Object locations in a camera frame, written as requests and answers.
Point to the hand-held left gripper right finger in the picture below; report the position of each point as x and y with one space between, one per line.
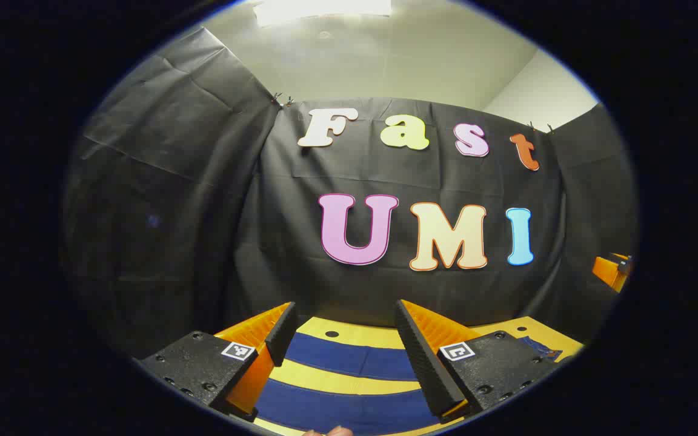
422 357

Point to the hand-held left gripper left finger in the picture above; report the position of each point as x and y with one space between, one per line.
282 333

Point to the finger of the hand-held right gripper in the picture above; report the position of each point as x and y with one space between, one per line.
606 271

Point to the blue denim jeans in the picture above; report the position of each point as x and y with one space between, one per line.
349 409

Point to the black backdrop cloth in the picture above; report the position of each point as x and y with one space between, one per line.
191 212

